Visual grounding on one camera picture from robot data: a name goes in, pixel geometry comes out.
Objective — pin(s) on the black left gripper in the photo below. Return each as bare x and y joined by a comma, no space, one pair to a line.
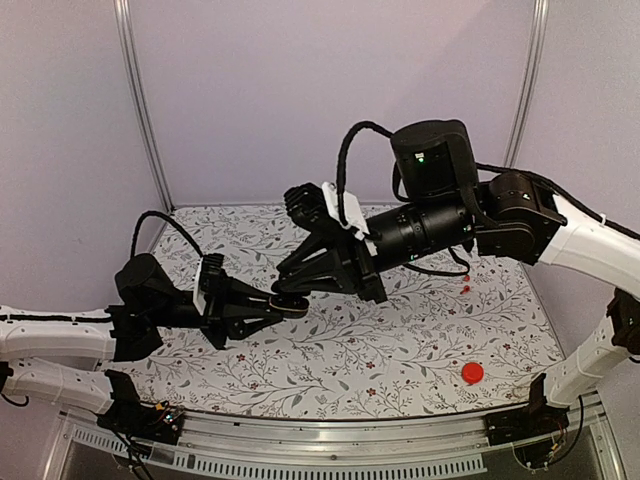
226,307

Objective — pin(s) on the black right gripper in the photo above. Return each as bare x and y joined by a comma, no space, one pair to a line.
357,274

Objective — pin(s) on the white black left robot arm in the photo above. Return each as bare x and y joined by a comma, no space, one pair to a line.
32,342

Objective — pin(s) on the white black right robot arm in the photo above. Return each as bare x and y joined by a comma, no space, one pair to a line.
443,203

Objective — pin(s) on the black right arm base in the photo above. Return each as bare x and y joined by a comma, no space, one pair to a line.
535,418

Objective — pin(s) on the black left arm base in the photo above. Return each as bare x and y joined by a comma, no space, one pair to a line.
161,422

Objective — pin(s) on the floral patterned table mat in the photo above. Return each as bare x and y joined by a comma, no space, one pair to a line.
352,359

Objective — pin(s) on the red round bottle cap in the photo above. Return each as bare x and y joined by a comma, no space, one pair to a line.
472,373

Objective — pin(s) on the white left camera bracket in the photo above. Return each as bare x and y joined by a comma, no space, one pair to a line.
198,294

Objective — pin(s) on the white camera bracket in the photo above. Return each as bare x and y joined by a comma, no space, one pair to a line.
198,294
346,210

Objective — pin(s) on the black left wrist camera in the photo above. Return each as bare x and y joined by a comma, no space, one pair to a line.
214,272

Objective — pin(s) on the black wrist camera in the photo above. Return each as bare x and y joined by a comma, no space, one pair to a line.
306,207
214,272

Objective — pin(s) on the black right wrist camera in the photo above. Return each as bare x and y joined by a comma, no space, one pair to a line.
306,207

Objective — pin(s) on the white right camera bracket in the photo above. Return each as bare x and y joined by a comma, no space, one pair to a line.
346,210

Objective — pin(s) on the aluminium front rail frame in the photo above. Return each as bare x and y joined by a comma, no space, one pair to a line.
217,446

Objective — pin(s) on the aluminium back left post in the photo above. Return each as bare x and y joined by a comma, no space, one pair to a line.
133,72

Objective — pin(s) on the aluminium post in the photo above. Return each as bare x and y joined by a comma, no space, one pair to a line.
133,72
527,90

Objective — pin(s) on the aluminium back right post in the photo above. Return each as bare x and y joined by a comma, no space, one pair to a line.
527,90

